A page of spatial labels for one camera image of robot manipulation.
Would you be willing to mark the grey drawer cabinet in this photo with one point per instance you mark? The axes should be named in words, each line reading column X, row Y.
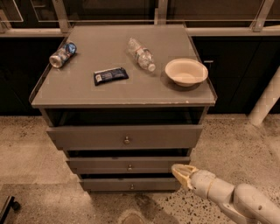
column 69, row 96

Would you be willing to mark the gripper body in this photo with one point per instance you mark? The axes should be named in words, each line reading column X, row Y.
column 200, row 183

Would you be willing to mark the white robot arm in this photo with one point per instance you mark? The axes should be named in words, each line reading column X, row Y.
column 237, row 160

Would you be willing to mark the metal railing frame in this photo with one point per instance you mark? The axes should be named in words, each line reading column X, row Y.
column 42, row 18

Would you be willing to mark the white paper bowl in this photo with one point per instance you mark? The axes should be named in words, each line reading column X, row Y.
column 186, row 72

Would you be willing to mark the round robot base foot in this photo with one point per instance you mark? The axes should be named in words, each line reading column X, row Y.
column 131, row 218

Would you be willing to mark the grey drawer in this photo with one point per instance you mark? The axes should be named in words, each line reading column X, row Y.
column 132, row 137
column 121, row 165
column 102, row 185

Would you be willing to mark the black caster base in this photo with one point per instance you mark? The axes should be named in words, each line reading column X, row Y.
column 9, row 204

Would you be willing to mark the clear plastic water bottle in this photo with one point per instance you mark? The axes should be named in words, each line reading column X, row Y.
column 141, row 54

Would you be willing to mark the silver blue soda can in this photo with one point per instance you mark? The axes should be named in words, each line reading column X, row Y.
column 63, row 54

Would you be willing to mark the dark blue snack packet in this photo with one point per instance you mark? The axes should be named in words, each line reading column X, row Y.
column 113, row 74

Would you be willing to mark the grey top drawer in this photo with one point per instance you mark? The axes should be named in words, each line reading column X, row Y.
column 132, row 137

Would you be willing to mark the grey bottom drawer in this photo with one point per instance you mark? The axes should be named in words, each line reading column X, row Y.
column 102, row 185

